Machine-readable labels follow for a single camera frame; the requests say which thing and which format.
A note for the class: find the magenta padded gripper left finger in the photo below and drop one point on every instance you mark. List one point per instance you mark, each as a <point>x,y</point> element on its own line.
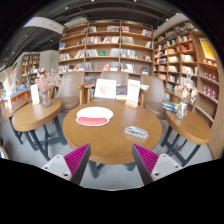
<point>70,167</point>

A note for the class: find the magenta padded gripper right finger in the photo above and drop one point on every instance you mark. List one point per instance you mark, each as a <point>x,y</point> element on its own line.
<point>152,166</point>

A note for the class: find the white mouse pad red rest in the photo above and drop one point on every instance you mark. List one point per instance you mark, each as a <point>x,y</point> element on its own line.
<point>94,116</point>

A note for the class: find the round wooden centre table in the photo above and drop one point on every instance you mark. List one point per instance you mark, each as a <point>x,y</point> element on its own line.
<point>109,144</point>

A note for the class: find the round wooden table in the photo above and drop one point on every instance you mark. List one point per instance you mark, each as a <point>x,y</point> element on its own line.
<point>109,144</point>
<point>191,128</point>
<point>30,117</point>

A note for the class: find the round wooden right table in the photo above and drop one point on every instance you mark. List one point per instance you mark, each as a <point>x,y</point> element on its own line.
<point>191,128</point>

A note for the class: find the stack of books right table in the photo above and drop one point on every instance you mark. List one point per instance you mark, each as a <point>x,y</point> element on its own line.
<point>170,106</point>

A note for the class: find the round wooden left table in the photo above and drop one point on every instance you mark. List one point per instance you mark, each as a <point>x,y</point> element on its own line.
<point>30,117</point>

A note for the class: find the beige armchair right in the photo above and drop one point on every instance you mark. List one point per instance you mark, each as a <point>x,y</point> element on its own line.
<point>152,98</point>

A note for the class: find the beige armchair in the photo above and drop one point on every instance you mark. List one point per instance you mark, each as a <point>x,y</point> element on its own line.
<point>121,79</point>
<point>70,92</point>
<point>152,98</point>

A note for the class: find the beige armchair left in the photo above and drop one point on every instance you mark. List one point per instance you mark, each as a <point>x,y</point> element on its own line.
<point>70,92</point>

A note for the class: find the glass jar with white flowers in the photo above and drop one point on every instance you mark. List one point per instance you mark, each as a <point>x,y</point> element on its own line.
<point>186,92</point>

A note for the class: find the small wooden table far left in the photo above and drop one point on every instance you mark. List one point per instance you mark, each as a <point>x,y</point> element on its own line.
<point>9,113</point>

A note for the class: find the white sign with red print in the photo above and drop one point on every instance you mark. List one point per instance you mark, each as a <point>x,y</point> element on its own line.
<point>133,89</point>

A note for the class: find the white picture display card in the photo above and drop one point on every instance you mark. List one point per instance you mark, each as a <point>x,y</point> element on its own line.
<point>105,88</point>

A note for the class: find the small white sign left table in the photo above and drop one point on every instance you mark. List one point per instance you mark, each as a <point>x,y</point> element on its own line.
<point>35,94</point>

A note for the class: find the glass vase with dried flowers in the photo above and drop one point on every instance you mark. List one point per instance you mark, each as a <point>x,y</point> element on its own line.
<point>45,82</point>

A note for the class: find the beige armchair middle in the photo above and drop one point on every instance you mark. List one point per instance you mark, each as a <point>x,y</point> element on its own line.
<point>121,79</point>

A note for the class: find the distant wooden bookshelf left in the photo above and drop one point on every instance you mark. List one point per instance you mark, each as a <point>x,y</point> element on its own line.
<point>29,66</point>

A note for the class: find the large wooden bookshelf centre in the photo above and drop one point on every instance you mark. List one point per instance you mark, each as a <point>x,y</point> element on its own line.
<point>107,45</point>

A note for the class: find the wooden bookshelf right wall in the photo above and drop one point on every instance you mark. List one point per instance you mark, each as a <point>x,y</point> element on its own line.
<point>181,48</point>

